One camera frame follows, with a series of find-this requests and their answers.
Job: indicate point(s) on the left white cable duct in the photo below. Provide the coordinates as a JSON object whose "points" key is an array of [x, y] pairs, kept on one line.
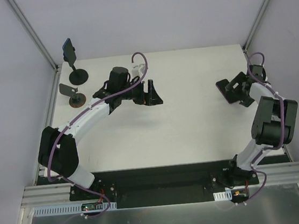
{"points": [[73, 209]]}

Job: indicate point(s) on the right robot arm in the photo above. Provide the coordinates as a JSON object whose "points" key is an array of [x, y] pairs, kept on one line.
{"points": [[273, 124]]}

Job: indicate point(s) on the right aluminium frame post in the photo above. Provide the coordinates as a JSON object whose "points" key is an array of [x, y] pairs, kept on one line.
{"points": [[255, 25]]}

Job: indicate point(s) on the left aluminium frame post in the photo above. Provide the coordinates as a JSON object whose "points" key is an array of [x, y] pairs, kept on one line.
{"points": [[15, 8]]}

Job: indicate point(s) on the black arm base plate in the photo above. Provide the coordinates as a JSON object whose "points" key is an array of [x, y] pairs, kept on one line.
{"points": [[167, 185]]}

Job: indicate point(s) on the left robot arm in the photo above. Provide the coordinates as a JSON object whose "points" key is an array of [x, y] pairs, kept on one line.
{"points": [[58, 146]]}

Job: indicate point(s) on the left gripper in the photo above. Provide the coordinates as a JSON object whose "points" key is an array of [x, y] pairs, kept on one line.
{"points": [[144, 95]]}

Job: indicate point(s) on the purple-edged black smartphone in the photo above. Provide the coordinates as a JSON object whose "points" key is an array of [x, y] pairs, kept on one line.
{"points": [[228, 90]]}

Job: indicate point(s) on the blue smartphone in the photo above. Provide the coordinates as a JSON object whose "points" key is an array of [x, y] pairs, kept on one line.
{"points": [[68, 52]]}

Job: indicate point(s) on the brown-base phone stand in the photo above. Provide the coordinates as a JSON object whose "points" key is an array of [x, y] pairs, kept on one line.
{"points": [[76, 99]]}

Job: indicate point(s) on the white cable duct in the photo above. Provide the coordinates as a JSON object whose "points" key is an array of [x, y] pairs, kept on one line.
{"points": [[223, 196], [73, 209]]}

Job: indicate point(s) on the black round-base phone stand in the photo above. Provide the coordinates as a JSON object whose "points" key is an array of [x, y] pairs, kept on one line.
{"points": [[77, 76]]}

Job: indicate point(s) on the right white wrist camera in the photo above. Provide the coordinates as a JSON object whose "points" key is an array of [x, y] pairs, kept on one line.
{"points": [[259, 72]]}

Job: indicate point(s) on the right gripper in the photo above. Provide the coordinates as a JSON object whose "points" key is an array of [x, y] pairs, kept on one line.
{"points": [[238, 89]]}

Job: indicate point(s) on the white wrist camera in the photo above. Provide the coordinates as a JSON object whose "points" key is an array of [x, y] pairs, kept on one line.
{"points": [[259, 72], [138, 70]]}

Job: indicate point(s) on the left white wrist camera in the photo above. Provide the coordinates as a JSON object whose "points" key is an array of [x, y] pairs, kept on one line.
{"points": [[138, 70]]}

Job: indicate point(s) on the aluminium frame post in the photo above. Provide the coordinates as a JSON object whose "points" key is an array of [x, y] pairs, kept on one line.
{"points": [[255, 25], [15, 8]]}

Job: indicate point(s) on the right white cable duct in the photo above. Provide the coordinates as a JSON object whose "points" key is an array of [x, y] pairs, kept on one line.
{"points": [[223, 196]]}

